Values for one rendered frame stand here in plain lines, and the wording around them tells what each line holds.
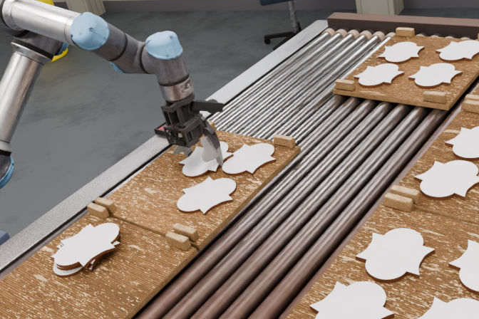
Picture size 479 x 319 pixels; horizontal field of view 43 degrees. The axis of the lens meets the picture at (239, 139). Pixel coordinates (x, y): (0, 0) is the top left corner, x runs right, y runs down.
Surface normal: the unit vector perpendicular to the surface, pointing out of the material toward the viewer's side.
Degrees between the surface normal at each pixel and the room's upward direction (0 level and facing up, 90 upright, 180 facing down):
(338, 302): 0
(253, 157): 0
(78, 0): 90
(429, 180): 0
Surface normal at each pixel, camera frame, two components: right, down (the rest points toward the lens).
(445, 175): -0.21, -0.85
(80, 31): -0.51, -0.26
